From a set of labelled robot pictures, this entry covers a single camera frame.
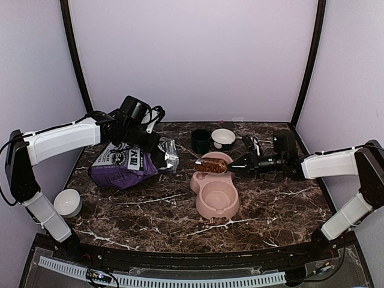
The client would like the purple pet food bag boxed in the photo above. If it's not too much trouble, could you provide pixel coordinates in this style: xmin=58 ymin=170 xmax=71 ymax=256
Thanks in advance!
xmin=88 ymin=137 xmax=179 ymax=190

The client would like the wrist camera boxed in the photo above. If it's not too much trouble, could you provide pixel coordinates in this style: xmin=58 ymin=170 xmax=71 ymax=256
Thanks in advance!
xmin=142 ymin=106 xmax=166 ymax=134
xmin=242 ymin=136 xmax=263 ymax=156

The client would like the dark green mug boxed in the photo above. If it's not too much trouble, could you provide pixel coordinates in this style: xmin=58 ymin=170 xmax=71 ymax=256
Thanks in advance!
xmin=191 ymin=129 xmax=212 ymax=154

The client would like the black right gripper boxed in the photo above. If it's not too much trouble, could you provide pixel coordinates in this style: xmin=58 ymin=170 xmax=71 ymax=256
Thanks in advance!
xmin=228 ymin=149 xmax=286 ymax=179

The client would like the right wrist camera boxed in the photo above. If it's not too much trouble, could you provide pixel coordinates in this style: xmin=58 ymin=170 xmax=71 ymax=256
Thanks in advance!
xmin=242 ymin=136 xmax=263 ymax=156

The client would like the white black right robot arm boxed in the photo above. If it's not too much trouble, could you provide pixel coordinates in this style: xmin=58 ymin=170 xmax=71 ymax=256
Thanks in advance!
xmin=227 ymin=130 xmax=383 ymax=260

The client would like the grey slotted cable duct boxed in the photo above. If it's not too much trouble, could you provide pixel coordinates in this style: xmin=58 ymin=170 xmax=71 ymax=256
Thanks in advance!
xmin=38 ymin=256 xmax=287 ymax=287

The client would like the pink double pet bowl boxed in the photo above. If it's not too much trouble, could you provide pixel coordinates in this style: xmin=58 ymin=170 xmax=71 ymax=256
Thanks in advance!
xmin=190 ymin=151 xmax=239 ymax=220

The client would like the black front frame rail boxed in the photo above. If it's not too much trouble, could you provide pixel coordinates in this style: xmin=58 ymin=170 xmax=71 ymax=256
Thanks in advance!
xmin=29 ymin=232 xmax=358 ymax=272

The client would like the white ceramic pet bowl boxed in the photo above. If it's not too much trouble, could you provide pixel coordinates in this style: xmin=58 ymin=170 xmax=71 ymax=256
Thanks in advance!
xmin=211 ymin=128 xmax=236 ymax=151

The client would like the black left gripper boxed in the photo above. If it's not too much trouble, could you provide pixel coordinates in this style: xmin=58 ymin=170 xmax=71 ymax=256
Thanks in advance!
xmin=122 ymin=123 xmax=161 ymax=153

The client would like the white grey round bowl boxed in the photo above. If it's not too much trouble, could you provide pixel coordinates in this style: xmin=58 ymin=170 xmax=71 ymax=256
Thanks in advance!
xmin=53 ymin=188 xmax=82 ymax=218

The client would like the metal food scoop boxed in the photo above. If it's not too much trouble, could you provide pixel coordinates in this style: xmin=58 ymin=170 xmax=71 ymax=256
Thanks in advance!
xmin=194 ymin=157 xmax=227 ymax=174

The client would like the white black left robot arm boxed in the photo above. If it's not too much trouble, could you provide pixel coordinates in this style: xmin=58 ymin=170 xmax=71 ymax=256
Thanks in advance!
xmin=1 ymin=96 xmax=166 ymax=262

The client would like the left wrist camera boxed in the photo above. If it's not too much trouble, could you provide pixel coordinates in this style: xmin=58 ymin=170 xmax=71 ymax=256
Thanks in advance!
xmin=142 ymin=106 xmax=166 ymax=134

